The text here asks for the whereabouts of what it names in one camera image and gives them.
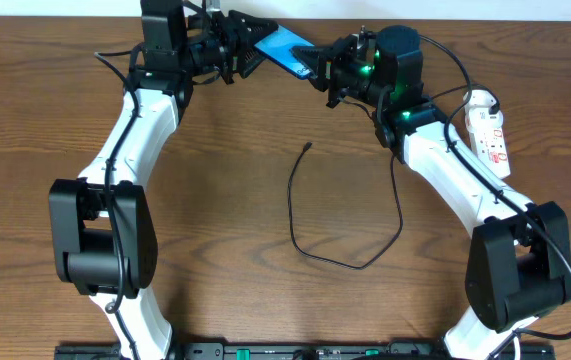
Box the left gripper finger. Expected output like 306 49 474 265
229 10 279 45
234 48 266 79

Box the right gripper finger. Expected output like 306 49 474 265
292 45 336 68
300 60 328 92

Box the blue Galaxy smartphone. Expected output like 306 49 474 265
255 26 312 80

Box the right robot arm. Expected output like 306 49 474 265
292 25 571 359

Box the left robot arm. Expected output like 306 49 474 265
49 1 278 359

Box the white USB charger plug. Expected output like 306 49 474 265
464 89 501 120

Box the white power strip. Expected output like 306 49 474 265
465 108 511 179

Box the black USB charging cable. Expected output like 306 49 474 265
287 142 405 271

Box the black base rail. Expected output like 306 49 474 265
53 340 556 360

